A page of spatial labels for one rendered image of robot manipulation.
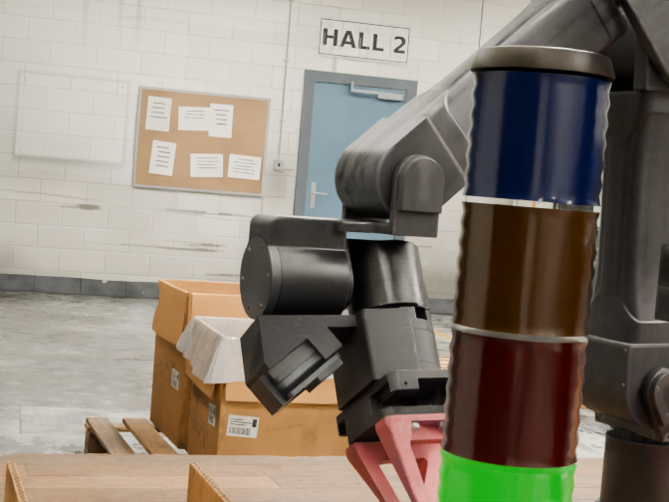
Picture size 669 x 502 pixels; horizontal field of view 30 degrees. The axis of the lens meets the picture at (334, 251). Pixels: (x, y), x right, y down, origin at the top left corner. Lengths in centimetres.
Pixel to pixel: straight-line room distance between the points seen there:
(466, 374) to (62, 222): 1101
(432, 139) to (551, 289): 54
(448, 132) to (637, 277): 21
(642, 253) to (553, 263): 66
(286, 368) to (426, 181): 16
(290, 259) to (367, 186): 8
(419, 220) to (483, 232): 52
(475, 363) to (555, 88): 8
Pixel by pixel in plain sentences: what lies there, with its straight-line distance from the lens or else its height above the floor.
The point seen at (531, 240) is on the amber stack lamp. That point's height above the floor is 115.
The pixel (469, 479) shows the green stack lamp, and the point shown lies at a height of 108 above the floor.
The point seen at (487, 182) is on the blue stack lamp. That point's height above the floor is 116.
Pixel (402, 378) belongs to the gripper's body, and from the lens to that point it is 80.
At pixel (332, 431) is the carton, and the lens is 417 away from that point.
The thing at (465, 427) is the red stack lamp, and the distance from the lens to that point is 34.
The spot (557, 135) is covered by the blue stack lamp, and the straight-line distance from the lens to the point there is 33.
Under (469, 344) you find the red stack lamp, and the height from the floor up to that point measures 112.
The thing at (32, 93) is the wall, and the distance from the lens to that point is 1132.
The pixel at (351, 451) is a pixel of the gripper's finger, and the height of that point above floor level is 98.
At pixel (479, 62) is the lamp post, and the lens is 34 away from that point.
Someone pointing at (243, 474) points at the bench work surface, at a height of 90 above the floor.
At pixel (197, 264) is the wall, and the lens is 1148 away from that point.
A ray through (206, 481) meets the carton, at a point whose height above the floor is 97.
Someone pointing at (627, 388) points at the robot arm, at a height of 102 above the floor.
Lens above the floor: 116
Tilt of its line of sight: 3 degrees down
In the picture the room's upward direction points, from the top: 5 degrees clockwise
